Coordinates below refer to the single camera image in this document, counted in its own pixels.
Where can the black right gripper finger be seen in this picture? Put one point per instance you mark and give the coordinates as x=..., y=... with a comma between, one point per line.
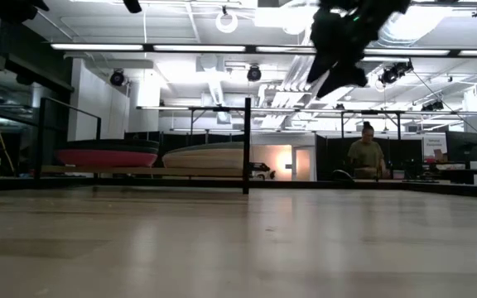
x=346, y=76
x=319, y=68

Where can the dark grey plate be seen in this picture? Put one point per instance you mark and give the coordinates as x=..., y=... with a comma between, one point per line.
x=106, y=150

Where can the cream plate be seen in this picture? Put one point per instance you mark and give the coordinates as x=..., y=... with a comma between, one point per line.
x=201, y=163

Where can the pink plate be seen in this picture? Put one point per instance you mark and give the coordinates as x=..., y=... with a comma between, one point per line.
x=106, y=158

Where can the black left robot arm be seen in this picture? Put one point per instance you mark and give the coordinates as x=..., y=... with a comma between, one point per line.
x=6, y=8

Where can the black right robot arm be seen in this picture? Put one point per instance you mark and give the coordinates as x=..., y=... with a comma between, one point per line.
x=391, y=10

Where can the black ceiling spotlight cluster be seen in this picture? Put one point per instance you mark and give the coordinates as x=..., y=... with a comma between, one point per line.
x=433, y=106
x=389, y=75

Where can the black partition curtain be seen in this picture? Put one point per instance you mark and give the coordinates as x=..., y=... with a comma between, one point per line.
x=189, y=137
x=329, y=153

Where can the person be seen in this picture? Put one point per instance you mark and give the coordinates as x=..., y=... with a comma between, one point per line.
x=364, y=155

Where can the black chair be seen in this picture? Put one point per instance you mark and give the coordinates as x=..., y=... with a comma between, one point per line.
x=342, y=171

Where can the lit glass door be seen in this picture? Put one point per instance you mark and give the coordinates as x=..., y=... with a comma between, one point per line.
x=303, y=163

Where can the small black white vehicle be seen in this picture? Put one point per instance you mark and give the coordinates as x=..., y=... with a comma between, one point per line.
x=263, y=167

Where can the dark storage rack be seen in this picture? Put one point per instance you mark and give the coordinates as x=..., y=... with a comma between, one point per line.
x=15, y=66

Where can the black computer monitor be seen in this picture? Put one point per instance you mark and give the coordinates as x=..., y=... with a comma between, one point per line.
x=462, y=147

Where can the cluttered office desk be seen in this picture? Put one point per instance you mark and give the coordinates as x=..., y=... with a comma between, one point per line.
x=462, y=174

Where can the black background rig frame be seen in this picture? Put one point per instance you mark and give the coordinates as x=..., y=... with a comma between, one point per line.
x=371, y=112
x=205, y=109

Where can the white wall sign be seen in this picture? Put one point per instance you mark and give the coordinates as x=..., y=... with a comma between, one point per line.
x=433, y=145

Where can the black dish rack frame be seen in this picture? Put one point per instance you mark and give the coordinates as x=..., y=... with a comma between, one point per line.
x=139, y=170

